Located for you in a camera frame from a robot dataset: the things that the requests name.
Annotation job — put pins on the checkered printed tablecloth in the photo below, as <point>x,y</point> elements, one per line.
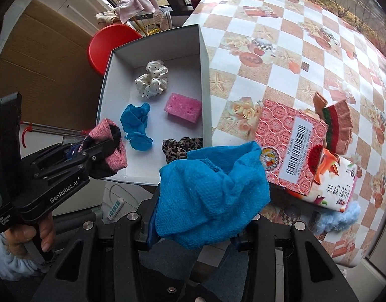
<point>274,37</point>

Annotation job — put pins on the brown cardboard sheet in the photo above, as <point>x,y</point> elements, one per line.
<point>38,53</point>

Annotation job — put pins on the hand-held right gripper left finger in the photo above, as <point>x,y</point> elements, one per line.
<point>145,226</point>

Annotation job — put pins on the small blue cloth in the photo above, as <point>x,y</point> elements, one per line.
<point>133,119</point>

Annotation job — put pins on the leopard print scrunchie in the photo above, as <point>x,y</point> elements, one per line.
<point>174,151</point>

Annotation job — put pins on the white power strip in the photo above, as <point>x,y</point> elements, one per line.
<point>115,209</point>

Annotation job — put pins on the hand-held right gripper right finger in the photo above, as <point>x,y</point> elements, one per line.
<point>259,236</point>

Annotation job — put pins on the silver rack rods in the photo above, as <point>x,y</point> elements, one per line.
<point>54,129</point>

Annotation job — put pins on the red patterned carton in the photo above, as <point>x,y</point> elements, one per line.
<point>284,125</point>

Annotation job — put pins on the person's left forearm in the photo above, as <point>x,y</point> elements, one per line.
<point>10,264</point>

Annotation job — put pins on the brown knitted cloth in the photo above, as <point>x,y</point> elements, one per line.
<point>340,125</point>

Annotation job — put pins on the light blue fluffy cloth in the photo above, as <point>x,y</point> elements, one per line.
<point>340,218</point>

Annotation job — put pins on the pale pink towel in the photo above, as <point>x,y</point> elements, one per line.
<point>139,3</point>

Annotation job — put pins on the patterned beige cloth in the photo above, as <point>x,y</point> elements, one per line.
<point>106,16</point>

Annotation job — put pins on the red plastic basin left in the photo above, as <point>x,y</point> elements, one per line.
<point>108,44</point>

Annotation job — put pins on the pink sponge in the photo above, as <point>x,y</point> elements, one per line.
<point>182,107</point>

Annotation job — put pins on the pink and black cloth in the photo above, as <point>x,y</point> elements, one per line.
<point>117,160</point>

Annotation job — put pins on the greyish pink cloth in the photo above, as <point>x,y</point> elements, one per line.
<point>164,20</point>

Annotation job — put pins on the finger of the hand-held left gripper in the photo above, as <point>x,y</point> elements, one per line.
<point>98,160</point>
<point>70,152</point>

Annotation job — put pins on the white cardboard box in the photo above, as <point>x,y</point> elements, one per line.
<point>180,78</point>

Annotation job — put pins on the large blue waffle cloth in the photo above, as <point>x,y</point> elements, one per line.
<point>205,195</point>

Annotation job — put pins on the cream dotted satin scrunchie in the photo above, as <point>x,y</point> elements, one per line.
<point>148,83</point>

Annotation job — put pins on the person's left hand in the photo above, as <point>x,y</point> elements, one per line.
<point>23,234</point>

